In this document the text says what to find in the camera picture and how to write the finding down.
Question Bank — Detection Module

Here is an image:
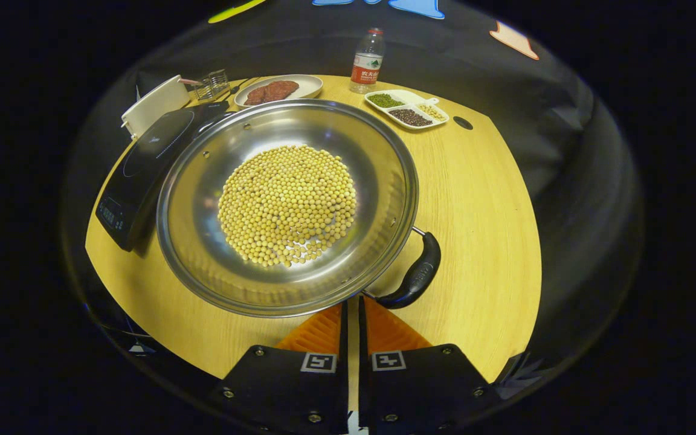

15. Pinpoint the wire mesh basket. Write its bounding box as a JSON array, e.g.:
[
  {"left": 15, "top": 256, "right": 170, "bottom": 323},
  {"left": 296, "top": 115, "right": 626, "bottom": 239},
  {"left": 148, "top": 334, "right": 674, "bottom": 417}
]
[{"left": 179, "top": 69, "right": 231, "bottom": 101}]

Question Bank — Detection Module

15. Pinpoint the pile of yellow soybeans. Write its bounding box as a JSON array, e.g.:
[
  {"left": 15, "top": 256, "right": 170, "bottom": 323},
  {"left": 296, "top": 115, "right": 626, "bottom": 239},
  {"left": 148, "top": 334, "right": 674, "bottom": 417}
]
[{"left": 217, "top": 144, "right": 358, "bottom": 268}]

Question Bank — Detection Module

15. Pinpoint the round white plate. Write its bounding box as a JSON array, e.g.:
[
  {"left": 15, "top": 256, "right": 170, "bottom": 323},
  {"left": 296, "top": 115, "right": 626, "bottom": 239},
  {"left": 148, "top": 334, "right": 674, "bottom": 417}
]
[{"left": 234, "top": 74, "right": 324, "bottom": 109}]

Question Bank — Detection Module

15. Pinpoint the stainless steel pot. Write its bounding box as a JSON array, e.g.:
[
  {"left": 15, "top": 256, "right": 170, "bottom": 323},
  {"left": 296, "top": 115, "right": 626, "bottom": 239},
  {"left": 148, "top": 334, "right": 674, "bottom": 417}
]
[{"left": 156, "top": 98, "right": 442, "bottom": 319}]

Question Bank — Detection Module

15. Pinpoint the clear plastic water bottle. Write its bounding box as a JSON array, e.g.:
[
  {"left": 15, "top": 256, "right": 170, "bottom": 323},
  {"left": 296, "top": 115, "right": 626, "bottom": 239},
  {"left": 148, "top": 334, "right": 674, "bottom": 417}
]
[{"left": 350, "top": 28, "right": 386, "bottom": 94}]

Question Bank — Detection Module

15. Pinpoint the white toaster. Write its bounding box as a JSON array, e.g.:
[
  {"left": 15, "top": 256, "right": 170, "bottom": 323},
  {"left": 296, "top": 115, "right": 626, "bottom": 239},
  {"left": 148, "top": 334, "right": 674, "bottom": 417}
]
[{"left": 121, "top": 75, "right": 192, "bottom": 140}]

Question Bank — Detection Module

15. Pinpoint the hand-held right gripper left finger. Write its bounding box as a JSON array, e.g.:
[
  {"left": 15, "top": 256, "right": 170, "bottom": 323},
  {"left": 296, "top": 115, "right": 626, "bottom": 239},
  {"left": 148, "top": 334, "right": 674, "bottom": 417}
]
[{"left": 212, "top": 301, "right": 350, "bottom": 435}]

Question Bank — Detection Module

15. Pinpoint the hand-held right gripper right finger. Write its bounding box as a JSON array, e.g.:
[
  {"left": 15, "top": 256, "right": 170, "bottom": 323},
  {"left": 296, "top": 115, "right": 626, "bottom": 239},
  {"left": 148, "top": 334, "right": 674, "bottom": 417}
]
[{"left": 358, "top": 296, "right": 500, "bottom": 433}]

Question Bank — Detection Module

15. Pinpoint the black power cable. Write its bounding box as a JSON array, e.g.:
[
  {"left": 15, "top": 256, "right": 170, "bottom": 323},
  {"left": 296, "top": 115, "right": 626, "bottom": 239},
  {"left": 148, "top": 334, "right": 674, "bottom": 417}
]
[{"left": 221, "top": 77, "right": 261, "bottom": 100}]

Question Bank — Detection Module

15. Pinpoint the white divided dish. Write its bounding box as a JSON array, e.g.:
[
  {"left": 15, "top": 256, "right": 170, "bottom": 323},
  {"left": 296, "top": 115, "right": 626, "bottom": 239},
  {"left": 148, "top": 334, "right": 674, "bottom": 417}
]
[{"left": 364, "top": 89, "right": 450, "bottom": 131}]

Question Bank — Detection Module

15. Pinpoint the black induction cooktop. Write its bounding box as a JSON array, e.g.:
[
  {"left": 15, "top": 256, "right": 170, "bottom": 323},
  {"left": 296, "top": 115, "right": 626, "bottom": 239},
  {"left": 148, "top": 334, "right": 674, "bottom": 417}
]
[{"left": 95, "top": 101, "right": 231, "bottom": 252}]

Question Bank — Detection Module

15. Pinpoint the heap of dark beans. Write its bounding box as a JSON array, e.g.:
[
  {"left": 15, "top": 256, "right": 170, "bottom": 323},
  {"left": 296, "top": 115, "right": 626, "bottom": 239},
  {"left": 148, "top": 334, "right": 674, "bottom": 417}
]
[{"left": 389, "top": 109, "right": 433, "bottom": 127}]

